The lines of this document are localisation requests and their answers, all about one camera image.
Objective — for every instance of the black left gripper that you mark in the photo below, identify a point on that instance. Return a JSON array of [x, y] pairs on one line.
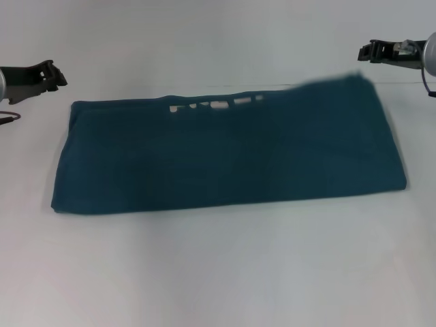
[[24, 81]]

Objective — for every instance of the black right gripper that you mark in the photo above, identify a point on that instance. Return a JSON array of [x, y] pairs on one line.
[[398, 54]]

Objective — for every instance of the teal blue t-shirt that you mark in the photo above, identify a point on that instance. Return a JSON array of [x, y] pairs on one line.
[[221, 153]]

